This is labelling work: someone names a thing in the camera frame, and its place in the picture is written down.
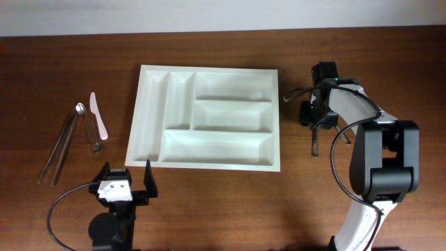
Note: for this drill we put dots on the long metal tongs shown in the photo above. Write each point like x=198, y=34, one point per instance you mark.
x=60, y=150

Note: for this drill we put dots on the silver tablespoon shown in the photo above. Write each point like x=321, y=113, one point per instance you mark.
x=315, y=142

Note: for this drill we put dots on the small silver teaspoon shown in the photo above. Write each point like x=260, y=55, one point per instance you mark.
x=81, y=110

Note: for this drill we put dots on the silver fork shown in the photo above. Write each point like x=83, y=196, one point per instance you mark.
x=344, y=137

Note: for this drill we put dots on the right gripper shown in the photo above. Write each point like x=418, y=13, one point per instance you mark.
x=325, y=125

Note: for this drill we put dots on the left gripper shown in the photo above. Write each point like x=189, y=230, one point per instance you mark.
x=140, y=197

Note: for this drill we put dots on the pink plastic knife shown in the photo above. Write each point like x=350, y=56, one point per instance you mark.
x=95, y=110

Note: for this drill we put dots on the white plastic cutlery tray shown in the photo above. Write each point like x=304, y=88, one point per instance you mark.
x=206, y=118

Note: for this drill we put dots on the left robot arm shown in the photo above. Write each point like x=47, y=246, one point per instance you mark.
x=114, y=230

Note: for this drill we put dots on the small dark teaspoon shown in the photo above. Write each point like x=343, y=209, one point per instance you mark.
x=97, y=147

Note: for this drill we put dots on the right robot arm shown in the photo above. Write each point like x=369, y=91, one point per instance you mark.
x=384, y=165

